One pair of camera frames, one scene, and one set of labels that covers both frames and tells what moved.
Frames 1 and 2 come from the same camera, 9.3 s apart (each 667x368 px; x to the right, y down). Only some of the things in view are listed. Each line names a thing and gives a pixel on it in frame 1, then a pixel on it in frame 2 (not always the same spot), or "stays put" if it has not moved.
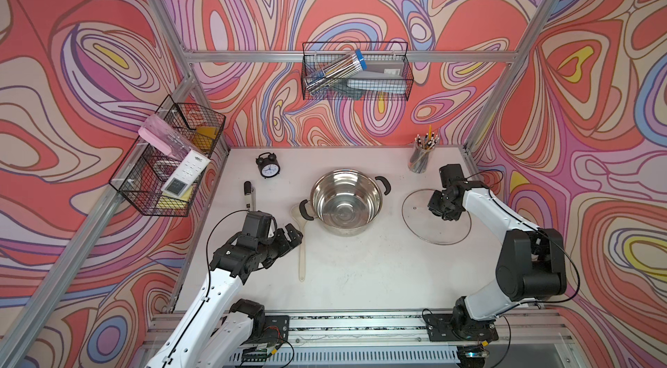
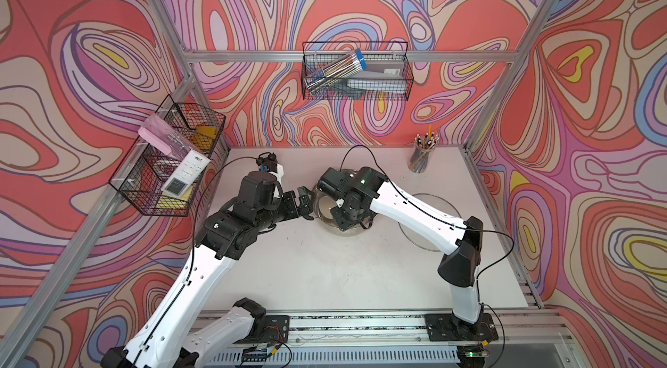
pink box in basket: (163, 134) stays put
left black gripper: (284, 243) -> (292, 209)
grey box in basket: (379, 75) stays put
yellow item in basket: (205, 135) stays put
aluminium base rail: (390, 338) stays put
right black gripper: (433, 206) -> (344, 222)
